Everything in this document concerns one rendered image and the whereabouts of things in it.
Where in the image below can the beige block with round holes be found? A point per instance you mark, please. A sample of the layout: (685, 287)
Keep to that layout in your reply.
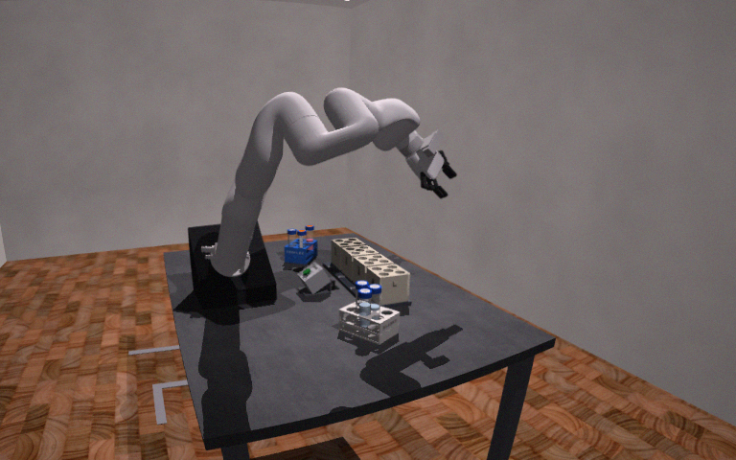
(348, 254)
(362, 262)
(336, 249)
(394, 282)

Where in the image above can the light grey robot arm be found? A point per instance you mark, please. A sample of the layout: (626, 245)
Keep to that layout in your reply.
(310, 144)

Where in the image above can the white tube rack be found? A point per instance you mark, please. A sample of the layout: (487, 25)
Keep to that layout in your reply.
(378, 331)

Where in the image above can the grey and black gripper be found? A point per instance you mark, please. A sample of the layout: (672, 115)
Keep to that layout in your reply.
(425, 167)

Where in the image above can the clear sample tube with orange cap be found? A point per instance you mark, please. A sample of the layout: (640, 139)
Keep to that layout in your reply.
(301, 238)

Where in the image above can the blue tube rack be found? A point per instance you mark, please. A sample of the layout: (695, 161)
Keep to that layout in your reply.
(299, 255)

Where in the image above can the grey sloped desk with green key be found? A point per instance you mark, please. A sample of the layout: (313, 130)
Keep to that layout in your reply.
(317, 280)

